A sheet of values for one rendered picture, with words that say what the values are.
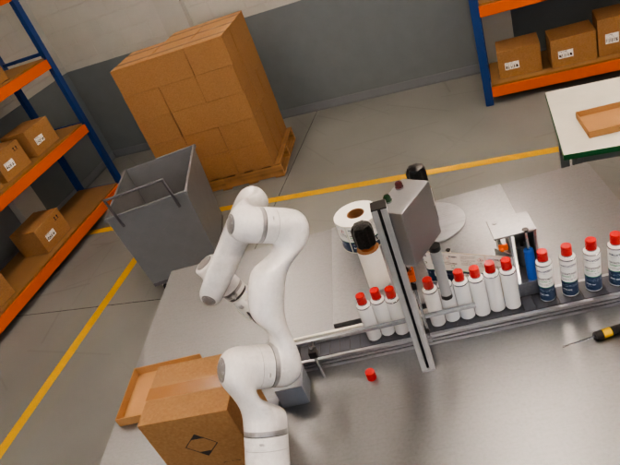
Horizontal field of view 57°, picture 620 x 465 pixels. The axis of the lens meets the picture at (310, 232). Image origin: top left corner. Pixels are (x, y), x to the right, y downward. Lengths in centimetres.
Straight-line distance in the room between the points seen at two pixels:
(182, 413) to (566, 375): 117
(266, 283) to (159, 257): 283
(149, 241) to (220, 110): 157
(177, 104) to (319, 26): 184
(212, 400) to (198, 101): 379
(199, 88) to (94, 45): 242
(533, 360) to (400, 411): 45
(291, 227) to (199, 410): 64
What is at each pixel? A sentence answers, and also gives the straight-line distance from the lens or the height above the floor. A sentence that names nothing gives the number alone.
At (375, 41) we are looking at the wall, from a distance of 625.
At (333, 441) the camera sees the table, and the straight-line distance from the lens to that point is 192.
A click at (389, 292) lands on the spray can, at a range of 193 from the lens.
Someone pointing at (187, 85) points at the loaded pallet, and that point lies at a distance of 523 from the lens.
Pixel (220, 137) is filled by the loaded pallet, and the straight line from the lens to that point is 536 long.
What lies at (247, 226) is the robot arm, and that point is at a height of 162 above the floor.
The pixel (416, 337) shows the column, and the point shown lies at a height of 100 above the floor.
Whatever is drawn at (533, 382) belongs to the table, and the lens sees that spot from 192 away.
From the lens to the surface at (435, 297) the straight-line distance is 196.
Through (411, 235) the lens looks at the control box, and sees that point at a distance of 162.
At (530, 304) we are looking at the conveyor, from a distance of 208.
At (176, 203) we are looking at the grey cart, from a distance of 399.
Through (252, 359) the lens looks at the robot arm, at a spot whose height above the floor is 132.
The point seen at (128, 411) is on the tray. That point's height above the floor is 83.
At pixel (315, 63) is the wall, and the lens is 644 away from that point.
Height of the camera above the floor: 232
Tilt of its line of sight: 32 degrees down
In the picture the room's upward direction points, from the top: 22 degrees counter-clockwise
